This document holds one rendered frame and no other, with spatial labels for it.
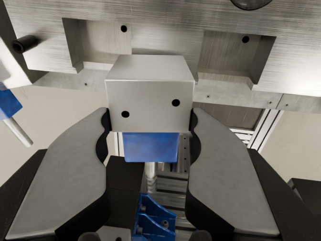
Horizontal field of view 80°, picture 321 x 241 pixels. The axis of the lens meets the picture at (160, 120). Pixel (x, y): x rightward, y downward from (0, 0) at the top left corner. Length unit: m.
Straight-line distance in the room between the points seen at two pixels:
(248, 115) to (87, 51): 0.95
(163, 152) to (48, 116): 1.47
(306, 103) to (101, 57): 0.28
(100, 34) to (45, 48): 0.05
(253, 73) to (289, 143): 1.43
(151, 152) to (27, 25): 0.14
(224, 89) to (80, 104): 1.20
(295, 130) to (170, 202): 1.17
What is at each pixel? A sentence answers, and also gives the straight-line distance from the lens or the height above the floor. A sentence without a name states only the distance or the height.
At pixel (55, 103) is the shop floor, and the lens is 1.49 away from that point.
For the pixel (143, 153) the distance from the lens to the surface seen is 0.15.
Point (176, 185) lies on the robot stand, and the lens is 0.57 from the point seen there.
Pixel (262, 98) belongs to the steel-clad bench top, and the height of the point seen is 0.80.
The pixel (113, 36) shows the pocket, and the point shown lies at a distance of 0.20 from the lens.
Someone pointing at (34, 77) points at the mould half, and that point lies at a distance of 0.28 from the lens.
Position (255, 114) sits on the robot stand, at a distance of 1.09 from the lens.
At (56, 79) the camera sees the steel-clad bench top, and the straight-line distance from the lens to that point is 0.32.
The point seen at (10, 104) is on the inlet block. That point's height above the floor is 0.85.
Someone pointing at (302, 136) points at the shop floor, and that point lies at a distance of 1.61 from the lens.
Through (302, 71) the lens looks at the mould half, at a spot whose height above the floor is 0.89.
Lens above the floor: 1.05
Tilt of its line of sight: 53 degrees down
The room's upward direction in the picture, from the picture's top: 172 degrees counter-clockwise
